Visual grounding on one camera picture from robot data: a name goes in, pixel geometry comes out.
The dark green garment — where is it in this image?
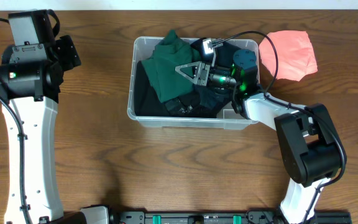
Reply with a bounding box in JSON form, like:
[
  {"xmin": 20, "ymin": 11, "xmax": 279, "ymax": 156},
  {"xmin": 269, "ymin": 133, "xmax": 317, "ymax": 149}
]
[{"xmin": 142, "ymin": 30, "xmax": 201, "ymax": 103}]

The dark navy garment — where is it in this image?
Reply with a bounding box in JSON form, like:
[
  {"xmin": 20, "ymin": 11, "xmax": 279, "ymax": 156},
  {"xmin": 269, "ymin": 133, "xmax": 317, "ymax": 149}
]
[{"xmin": 190, "ymin": 37, "xmax": 240, "ymax": 99}]

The black sparkly knit garment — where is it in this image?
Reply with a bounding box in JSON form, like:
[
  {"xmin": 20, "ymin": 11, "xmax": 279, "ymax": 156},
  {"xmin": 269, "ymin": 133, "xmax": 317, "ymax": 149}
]
[{"xmin": 178, "ymin": 85, "xmax": 232, "ymax": 118}]

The pink garment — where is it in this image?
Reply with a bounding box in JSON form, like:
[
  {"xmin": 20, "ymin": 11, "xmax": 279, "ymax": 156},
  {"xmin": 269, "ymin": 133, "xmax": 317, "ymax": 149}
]
[{"xmin": 259, "ymin": 30, "xmax": 318, "ymax": 82}]

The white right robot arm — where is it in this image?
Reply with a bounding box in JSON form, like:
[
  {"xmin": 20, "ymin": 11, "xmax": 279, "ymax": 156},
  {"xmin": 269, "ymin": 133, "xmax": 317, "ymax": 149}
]
[{"xmin": 84, "ymin": 32, "xmax": 351, "ymax": 224}]

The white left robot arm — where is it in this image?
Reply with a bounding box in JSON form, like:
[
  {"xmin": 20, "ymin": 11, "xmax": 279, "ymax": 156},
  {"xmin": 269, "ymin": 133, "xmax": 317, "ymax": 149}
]
[{"xmin": 0, "ymin": 9, "xmax": 109, "ymax": 224}]

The clear plastic storage bin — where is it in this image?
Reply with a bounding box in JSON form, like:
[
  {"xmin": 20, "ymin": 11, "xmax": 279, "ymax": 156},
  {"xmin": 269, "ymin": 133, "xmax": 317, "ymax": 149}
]
[{"xmin": 127, "ymin": 36, "xmax": 257, "ymax": 130}]

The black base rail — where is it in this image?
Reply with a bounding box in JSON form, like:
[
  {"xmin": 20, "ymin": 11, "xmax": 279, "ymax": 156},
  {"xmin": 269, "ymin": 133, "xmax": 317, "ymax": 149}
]
[{"xmin": 109, "ymin": 210, "xmax": 354, "ymax": 224}]

